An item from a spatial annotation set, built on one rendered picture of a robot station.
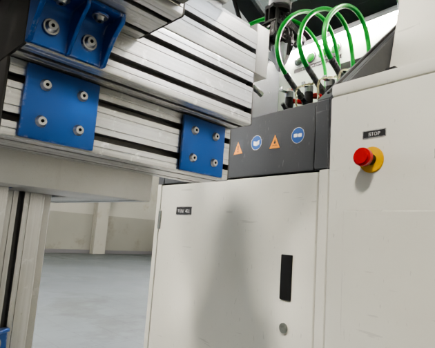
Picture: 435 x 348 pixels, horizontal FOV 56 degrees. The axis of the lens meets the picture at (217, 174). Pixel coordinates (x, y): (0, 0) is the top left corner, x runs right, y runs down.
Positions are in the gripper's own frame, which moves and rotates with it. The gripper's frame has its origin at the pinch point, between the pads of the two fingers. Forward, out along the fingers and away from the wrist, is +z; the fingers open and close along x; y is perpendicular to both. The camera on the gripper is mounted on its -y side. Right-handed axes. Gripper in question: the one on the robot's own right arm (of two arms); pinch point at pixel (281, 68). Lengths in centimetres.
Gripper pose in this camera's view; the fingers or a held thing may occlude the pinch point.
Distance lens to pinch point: 140.2
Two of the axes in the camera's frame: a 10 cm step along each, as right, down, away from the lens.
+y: -7.7, -1.5, -6.2
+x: 6.4, -0.7, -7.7
